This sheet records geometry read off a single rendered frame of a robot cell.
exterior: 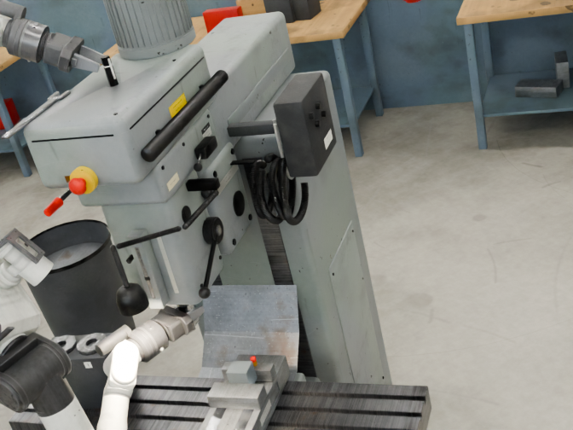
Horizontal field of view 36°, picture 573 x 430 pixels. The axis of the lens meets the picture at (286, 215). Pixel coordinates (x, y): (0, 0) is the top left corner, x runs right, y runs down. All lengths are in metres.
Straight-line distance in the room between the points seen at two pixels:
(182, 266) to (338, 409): 0.61
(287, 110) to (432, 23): 4.16
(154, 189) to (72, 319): 2.37
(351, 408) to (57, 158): 1.04
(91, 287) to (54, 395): 2.26
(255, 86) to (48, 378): 1.05
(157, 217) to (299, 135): 0.41
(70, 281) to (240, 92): 1.98
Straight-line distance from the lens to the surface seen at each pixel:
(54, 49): 2.06
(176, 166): 2.08
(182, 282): 2.20
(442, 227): 4.92
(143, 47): 2.21
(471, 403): 3.75
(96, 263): 4.24
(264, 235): 2.60
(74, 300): 4.28
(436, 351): 4.03
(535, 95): 5.78
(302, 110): 2.17
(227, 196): 2.32
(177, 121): 2.01
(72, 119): 1.95
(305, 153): 2.22
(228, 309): 2.77
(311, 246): 2.60
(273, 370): 2.46
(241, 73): 2.49
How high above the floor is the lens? 2.49
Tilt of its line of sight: 28 degrees down
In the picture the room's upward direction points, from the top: 14 degrees counter-clockwise
